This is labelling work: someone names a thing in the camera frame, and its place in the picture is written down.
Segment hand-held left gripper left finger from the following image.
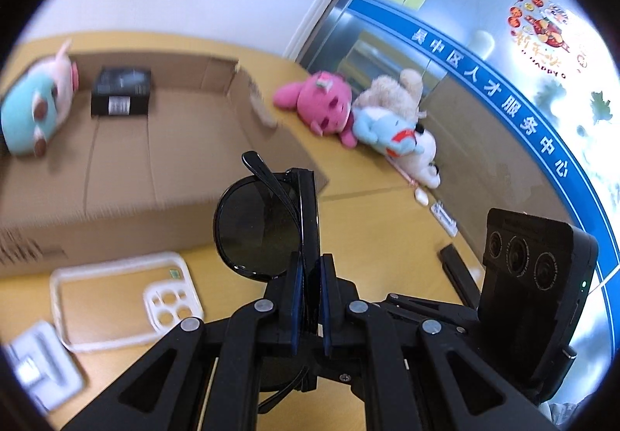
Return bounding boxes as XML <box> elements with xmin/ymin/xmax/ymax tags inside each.
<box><xmin>63</xmin><ymin>251</ymin><xmax>311</xmax><ymax>431</ymax></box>

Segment clear phone case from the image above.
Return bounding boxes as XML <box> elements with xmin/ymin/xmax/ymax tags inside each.
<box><xmin>50</xmin><ymin>251</ymin><xmax>205</xmax><ymax>354</ymax></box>

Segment white dog plush toy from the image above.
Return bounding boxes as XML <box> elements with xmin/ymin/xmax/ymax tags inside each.
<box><xmin>402</xmin><ymin>123</ymin><xmax>441</xmax><ymax>190</ymax></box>

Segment blue plush toy red scarf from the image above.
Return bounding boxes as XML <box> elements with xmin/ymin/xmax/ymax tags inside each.
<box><xmin>351</xmin><ymin>107</ymin><xmax>427</xmax><ymax>157</ymax></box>

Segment cream rabbit plush toy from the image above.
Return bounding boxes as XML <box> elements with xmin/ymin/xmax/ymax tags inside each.
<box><xmin>356</xmin><ymin>69</ymin><xmax>427</xmax><ymax>122</ymax></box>

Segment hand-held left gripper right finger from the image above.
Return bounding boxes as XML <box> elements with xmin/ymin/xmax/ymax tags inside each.
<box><xmin>317</xmin><ymin>254</ymin><xmax>558</xmax><ymax>431</ymax></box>

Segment black phone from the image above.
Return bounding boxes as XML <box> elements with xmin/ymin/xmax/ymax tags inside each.
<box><xmin>437</xmin><ymin>244</ymin><xmax>485</xmax><ymax>310</ymax></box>

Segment glass partition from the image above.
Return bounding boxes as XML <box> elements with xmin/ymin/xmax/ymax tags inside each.
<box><xmin>283</xmin><ymin>0</ymin><xmax>620</xmax><ymax>412</ymax></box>

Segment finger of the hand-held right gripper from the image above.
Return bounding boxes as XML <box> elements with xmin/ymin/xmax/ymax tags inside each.
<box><xmin>385</xmin><ymin>293</ymin><xmax>480</xmax><ymax>332</ymax></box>

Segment blue banner strip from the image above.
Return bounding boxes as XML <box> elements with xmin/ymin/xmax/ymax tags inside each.
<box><xmin>346</xmin><ymin>0</ymin><xmax>620</xmax><ymax>296</ymax></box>

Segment teal and pink plush toy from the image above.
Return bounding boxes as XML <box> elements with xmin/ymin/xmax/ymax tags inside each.
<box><xmin>0</xmin><ymin>40</ymin><xmax>79</xmax><ymax>157</ymax></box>

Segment pink pen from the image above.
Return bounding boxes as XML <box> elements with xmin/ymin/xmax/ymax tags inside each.
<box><xmin>385</xmin><ymin>155</ymin><xmax>418</xmax><ymax>187</ymax></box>

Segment pink bear plush toy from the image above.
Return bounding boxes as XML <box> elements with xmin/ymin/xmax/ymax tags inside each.
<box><xmin>272</xmin><ymin>71</ymin><xmax>358</xmax><ymax>150</ymax></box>

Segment small black box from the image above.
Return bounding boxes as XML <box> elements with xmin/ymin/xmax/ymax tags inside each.
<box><xmin>90</xmin><ymin>67</ymin><xmax>152</xmax><ymax>118</ymax></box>

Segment cardboard box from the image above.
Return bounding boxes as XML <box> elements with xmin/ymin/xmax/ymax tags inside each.
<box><xmin>0</xmin><ymin>50</ymin><xmax>330</xmax><ymax>277</ymax></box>

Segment black sunglasses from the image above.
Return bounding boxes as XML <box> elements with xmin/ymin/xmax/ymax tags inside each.
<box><xmin>214</xmin><ymin>151</ymin><xmax>323</xmax><ymax>415</ymax></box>

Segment wooden desktop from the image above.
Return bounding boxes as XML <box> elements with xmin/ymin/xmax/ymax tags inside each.
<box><xmin>0</xmin><ymin>31</ymin><xmax>606</xmax><ymax>431</ymax></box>

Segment round festive window sticker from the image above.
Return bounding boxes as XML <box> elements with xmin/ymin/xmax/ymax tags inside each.
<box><xmin>506</xmin><ymin>0</ymin><xmax>589</xmax><ymax>80</ymax></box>

